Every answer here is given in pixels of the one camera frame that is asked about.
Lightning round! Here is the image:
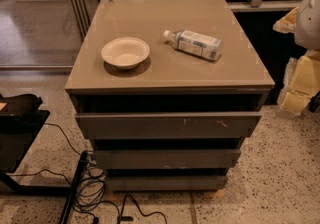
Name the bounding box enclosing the black coiled cable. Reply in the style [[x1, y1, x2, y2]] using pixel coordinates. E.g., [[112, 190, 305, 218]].
[[71, 150, 108, 217]]

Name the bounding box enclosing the black power cable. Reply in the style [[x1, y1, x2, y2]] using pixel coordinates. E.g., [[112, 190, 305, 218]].
[[43, 122, 83, 156]]

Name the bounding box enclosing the grey top drawer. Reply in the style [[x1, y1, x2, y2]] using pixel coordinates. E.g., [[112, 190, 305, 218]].
[[76, 112, 261, 139]]

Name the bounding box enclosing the grey drawer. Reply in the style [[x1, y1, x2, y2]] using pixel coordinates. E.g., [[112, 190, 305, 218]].
[[106, 175, 228, 191], [94, 149, 241, 170], [76, 112, 261, 139]]

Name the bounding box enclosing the clear plastic water bottle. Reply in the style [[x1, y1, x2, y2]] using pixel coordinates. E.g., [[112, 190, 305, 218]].
[[163, 29, 223, 61]]

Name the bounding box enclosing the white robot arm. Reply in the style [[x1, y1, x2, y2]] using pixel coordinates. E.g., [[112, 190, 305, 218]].
[[273, 0, 320, 118]]

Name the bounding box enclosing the grey bottom drawer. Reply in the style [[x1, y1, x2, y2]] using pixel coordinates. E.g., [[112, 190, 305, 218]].
[[106, 175, 228, 191]]

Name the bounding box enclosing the black desk stand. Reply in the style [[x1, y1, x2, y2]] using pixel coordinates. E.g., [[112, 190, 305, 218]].
[[0, 94, 50, 193]]

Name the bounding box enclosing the black floor plug cable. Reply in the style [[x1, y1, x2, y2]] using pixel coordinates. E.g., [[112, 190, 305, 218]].
[[116, 193, 168, 224]]

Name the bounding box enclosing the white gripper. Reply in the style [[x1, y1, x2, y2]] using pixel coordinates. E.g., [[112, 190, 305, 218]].
[[279, 56, 320, 116]]

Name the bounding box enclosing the grey drawer cabinet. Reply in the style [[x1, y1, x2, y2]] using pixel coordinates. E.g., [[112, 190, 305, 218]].
[[65, 0, 274, 178]]

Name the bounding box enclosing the grey middle drawer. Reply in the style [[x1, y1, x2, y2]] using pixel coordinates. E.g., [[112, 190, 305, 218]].
[[94, 149, 241, 170]]

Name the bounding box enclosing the white paper bowl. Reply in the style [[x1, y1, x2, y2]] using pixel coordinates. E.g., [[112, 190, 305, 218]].
[[101, 37, 150, 69]]

